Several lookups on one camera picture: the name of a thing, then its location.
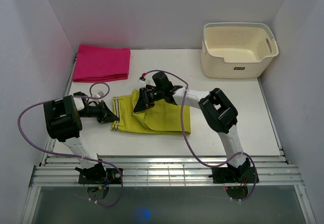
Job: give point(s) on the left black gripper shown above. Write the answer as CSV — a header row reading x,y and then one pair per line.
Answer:
x,y
107,115

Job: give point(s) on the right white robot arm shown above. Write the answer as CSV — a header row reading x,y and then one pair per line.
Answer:
x,y
220,115

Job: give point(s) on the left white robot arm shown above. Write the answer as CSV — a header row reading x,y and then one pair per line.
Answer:
x,y
63,123

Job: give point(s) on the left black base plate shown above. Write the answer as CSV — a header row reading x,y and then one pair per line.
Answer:
x,y
111,177

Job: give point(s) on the folded pink trousers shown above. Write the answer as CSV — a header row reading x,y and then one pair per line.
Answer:
x,y
98,64

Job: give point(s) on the cream perforated plastic basket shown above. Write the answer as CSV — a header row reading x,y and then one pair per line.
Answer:
x,y
234,50

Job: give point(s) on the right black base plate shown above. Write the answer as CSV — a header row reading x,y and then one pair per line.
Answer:
x,y
244,181

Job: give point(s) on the yellow-green trousers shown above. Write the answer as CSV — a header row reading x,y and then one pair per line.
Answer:
x,y
162,119

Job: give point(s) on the aluminium rail frame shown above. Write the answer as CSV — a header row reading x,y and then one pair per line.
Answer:
x,y
162,172

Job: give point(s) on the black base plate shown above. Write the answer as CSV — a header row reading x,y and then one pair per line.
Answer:
x,y
111,177
244,181

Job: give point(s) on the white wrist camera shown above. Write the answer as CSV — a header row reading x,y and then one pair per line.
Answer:
x,y
143,81
98,95

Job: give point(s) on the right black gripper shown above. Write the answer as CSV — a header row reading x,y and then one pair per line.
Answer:
x,y
144,102

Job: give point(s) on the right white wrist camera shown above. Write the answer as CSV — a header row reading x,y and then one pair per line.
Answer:
x,y
143,81

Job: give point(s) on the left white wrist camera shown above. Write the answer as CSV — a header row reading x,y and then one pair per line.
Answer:
x,y
98,95

